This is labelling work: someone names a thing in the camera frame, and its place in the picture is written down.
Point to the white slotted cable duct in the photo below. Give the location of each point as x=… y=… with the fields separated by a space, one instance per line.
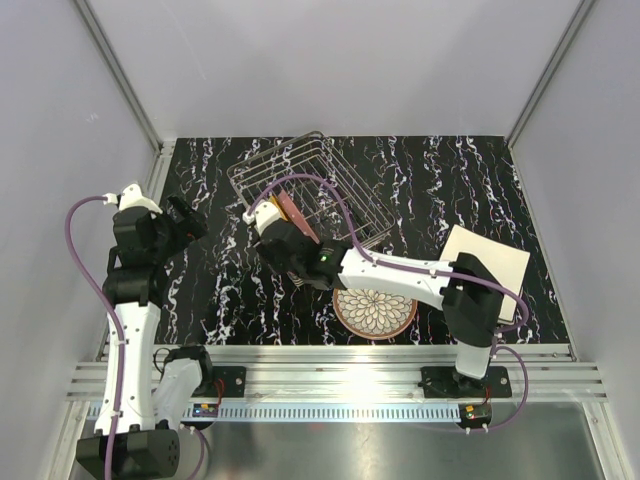
x=331 y=413

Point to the pink polka dot plate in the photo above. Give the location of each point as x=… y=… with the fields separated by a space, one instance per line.
x=295 y=216

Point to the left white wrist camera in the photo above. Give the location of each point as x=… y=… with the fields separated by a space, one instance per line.
x=132 y=196

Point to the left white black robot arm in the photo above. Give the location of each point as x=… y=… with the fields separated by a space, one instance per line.
x=136 y=433

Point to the floral patterned brown plate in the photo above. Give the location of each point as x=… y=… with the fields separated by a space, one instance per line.
x=373 y=315

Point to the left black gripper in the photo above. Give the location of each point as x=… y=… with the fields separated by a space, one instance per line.
x=193 y=223

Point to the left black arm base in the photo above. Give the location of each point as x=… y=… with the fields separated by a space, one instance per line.
x=228 y=380

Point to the orange polka dot plate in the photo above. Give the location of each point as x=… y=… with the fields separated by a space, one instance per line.
x=274 y=200

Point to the metal wire dish rack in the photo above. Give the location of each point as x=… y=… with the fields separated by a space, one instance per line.
x=336 y=201

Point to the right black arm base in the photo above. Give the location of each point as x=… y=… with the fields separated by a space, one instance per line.
x=444 y=382

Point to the aluminium frame post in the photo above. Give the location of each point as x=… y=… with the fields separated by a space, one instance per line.
x=561 y=49
x=107 y=52

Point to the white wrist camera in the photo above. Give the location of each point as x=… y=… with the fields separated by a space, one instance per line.
x=264 y=215
x=132 y=196

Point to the black marble pattern mat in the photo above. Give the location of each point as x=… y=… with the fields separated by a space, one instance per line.
x=221 y=294

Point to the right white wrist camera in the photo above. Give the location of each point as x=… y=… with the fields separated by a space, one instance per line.
x=264 y=215

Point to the aluminium mounting rail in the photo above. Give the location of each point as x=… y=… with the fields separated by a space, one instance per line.
x=391 y=373

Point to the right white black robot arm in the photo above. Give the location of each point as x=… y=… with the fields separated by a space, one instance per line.
x=463 y=289

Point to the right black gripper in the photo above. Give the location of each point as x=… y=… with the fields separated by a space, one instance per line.
x=267 y=258

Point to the right aluminium frame post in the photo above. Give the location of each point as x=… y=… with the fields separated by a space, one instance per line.
x=561 y=49

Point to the left aluminium frame post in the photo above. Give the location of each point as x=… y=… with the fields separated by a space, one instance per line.
x=107 y=52

